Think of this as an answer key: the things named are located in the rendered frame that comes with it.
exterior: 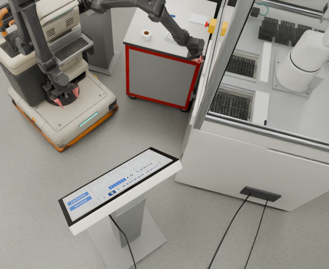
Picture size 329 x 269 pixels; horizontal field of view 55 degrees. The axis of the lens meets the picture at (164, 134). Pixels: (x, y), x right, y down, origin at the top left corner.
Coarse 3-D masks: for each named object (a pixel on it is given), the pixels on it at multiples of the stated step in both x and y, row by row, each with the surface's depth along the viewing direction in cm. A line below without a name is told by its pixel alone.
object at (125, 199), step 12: (168, 156) 142; (168, 168) 133; (180, 168) 136; (144, 180) 129; (156, 180) 131; (72, 192) 147; (132, 192) 127; (144, 192) 130; (60, 204) 139; (108, 204) 124; (120, 204) 126; (132, 204) 142; (84, 216) 120; (96, 216) 122; (72, 228) 119; (84, 228) 121
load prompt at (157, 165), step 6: (150, 168) 137; (156, 168) 135; (144, 174) 134; (132, 180) 133; (120, 186) 132; (126, 186) 130; (108, 192) 132; (114, 192) 130; (102, 198) 129; (108, 198) 127
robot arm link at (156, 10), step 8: (104, 0) 160; (112, 0) 155; (120, 0) 151; (128, 0) 146; (136, 0) 142; (144, 0) 142; (152, 0) 143; (160, 0) 145; (96, 8) 165; (104, 8) 164; (144, 8) 143; (152, 8) 144; (160, 8) 146
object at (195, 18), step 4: (192, 16) 236; (196, 16) 236; (200, 16) 236; (204, 16) 237; (192, 20) 234; (196, 20) 234; (200, 20) 234; (204, 20) 235; (200, 24) 234; (204, 24) 233
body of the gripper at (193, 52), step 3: (192, 48) 188; (189, 51) 191; (192, 51) 190; (195, 51) 190; (198, 51) 192; (201, 51) 191; (189, 54) 195; (192, 54) 192; (195, 54) 192; (198, 54) 191; (201, 54) 190; (189, 57) 194
